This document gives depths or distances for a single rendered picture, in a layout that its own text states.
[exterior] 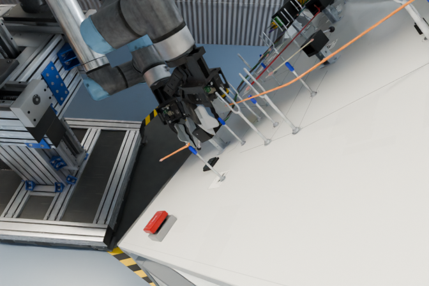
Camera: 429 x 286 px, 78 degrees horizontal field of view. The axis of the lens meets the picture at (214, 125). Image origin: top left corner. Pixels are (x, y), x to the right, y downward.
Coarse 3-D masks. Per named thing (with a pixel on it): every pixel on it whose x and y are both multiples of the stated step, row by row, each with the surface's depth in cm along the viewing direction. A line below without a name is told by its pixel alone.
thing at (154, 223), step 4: (156, 212) 59; (160, 212) 57; (164, 212) 56; (156, 216) 57; (160, 216) 55; (164, 216) 56; (152, 220) 57; (156, 220) 55; (160, 220) 55; (164, 220) 56; (148, 224) 57; (152, 224) 55; (156, 224) 54; (160, 224) 55; (144, 228) 57; (148, 228) 55; (152, 228) 54; (156, 228) 54; (148, 232) 56; (152, 232) 53
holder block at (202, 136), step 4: (196, 128) 70; (200, 128) 66; (192, 132) 70; (196, 132) 69; (200, 132) 67; (204, 132) 66; (196, 136) 70; (200, 136) 69; (204, 136) 68; (208, 136) 67; (212, 136) 67; (200, 140) 71; (204, 140) 69
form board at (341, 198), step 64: (384, 0) 64; (320, 64) 63; (384, 64) 40; (320, 128) 40; (384, 128) 29; (192, 192) 63; (256, 192) 40; (320, 192) 29; (384, 192) 23; (192, 256) 40; (256, 256) 29; (320, 256) 23; (384, 256) 19
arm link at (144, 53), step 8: (136, 40) 74; (144, 40) 74; (136, 48) 74; (144, 48) 74; (152, 48) 75; (136, 56) 75; (144, 56) 74; (152, 56) 74; (160, 56) 76; (136, 64) 78; (144, 64) 74; (152, 64) 74; (160, 64) 77; (144, 72) 75
